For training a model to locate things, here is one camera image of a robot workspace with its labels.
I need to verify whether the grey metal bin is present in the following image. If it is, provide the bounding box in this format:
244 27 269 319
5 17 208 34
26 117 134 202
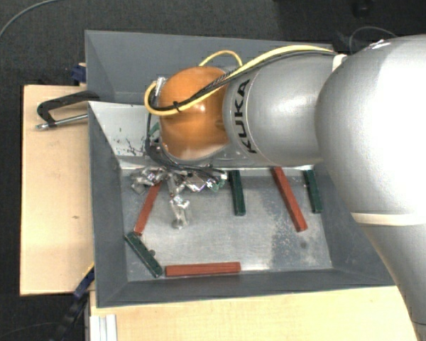
84 29 395 308

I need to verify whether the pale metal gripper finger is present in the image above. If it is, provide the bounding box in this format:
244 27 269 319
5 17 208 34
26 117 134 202
169 194 192 231
130 167 163 195

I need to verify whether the dark green flat block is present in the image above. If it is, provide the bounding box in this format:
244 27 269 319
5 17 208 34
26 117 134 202
124 232 163 279
228 169 247 217
302 169 324 215

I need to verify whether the red-brown flat block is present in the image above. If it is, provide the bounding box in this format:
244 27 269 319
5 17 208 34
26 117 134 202
164 261 242 278
270 166 309 233
133 183 163 237

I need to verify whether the pale wood board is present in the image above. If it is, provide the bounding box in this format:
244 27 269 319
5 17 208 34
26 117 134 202
19 84 96 297

